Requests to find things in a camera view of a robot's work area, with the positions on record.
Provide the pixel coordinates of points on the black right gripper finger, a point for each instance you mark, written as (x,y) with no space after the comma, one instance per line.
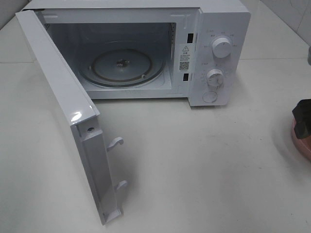
(302,129)
(302,111)

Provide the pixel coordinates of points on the pink round plate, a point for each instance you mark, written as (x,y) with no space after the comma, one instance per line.
(302,145)

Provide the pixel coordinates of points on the white microwave knob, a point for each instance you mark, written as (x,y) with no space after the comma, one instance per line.
(215,77)
(221,47)

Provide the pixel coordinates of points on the round white door button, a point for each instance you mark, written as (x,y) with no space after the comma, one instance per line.
(210,97)

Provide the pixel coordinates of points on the white microwave door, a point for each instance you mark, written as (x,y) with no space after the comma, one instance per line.
(81,114)

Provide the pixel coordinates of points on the white microwave oven body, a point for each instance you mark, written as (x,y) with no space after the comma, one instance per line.
(84,28)

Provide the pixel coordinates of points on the white warning label sticker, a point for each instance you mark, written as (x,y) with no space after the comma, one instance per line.
(185,57)

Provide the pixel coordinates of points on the glass microwave turntable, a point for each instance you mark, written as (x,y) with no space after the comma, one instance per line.
(122,68)

